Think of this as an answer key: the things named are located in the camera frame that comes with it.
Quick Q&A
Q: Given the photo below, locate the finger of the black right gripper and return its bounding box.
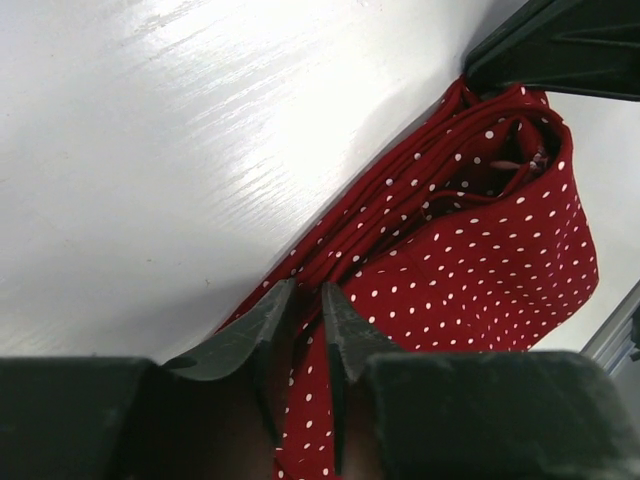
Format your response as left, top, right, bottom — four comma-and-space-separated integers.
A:
464, 0, 639, 101

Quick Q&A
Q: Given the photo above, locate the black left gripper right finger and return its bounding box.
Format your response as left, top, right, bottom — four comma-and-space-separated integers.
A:
321, 283, 400, 475

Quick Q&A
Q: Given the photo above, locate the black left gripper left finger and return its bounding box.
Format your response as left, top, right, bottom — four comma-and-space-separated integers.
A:
162, 278, 298, 447

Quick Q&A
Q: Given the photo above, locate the red polka dot skirt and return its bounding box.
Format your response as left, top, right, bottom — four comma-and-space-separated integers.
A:
238, 80, 599, 479

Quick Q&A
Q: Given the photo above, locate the aluminium frame rail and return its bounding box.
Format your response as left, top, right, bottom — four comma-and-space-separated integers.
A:
581, 282, 639, 376

